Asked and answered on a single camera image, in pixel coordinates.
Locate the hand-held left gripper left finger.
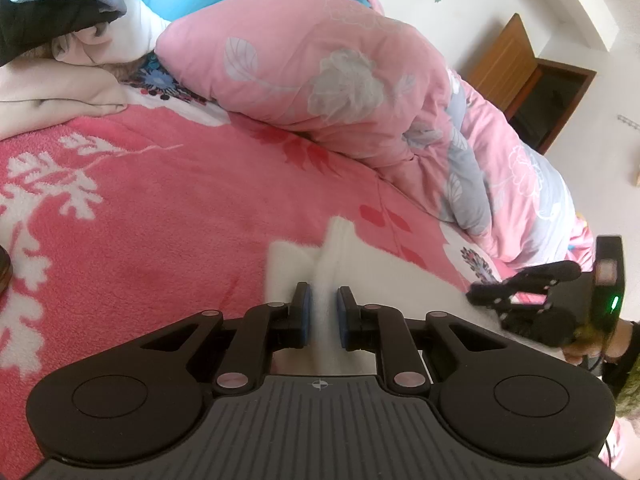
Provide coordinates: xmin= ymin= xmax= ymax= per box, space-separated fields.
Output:
xmin=140 ymin=281 xmax=314 ymax=395

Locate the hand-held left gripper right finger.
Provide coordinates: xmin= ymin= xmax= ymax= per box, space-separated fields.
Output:
xmin=336 ymin=286 xmax=501 ymax=396

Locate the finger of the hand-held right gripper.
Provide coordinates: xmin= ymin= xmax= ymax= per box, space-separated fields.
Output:
xmin=467 ymin=260 xmax=582 ymax=308
xmin=500 ymin=305 xmax=578 ymax=346

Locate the white fleece sweater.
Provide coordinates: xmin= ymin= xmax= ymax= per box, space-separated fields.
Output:
xmin=265 ymin=215 xmax=566 ymax=376

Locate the person's right hand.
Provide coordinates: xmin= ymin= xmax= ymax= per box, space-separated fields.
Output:
xmin=562 ymin=321 xmax=640 ymax=365

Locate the bright pink printed pillow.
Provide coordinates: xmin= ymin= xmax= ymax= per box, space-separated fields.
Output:
xmin=567 ymin=212 xmax=596 ymax=272

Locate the pink floral fleece blanket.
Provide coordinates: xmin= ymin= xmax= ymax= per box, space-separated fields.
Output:
xmin=0 ymin=82 xmax=506 ymax=466

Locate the brown wooden door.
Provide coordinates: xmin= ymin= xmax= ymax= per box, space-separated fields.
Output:
xmin=462 ymin=12 xmax=598 ymax=156

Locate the pink grey floral quilt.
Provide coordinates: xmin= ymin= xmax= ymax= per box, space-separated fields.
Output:
xmin=155 ymin=0 xmax=596 ymax=266

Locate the white garment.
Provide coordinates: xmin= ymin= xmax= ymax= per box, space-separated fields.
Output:
xmin=107 ymin=0 xmax=173 ymax=57

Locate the beige garment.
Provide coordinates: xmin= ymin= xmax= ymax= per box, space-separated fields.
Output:
xmin=0 ymin=25 xmax=128 ymax=141

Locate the black garment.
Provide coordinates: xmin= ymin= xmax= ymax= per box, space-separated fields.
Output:
xmin=0 ymin=0 xmax=128 ymax=68

